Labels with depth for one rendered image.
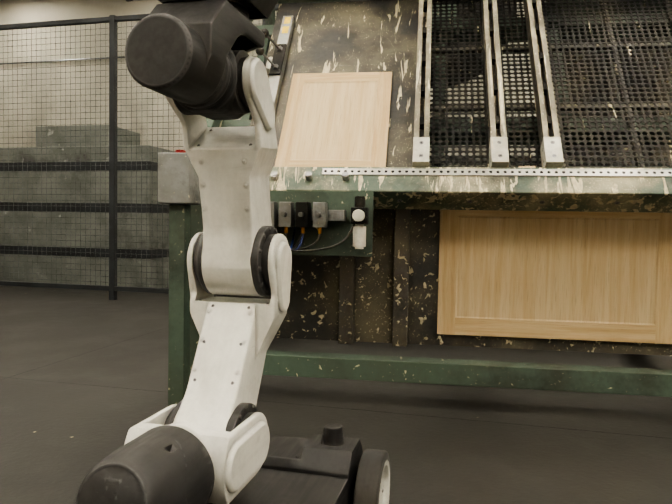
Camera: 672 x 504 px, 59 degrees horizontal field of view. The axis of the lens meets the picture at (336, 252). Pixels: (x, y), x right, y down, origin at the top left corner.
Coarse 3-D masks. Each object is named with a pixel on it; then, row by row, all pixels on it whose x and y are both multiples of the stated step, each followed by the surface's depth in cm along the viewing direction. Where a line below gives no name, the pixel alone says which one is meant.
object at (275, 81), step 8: (288, 16) 284; (288, 24) 281; (280, 32) 278; (288, 32) 277; (280, 40) 275; (288, 40) 275; (288, 48) 275; (272, 80) 260; (280, 80) 262; (272, 88) 257; (280, 88) 262; (272, 96) 255
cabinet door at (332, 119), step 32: (320, 96) 255; (352, 96) 253; (384, 96) 250; (288, 128) 246; (320, 128) 244; (352, 128) 243; (384, 128) 240; (288, 160) 236; (320, 160) 235; (352, 160) 233; (384, 160) 231
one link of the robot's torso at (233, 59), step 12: (240, 60) 104; (240, 72) 103; (240, 84) 104; (228, 96) 102; (240, 96) 105; (180, 108) 108; (192, 108) 104; (204, 108) 103; (216, 108) 103; (228, 108) 105; (240, 108) 106
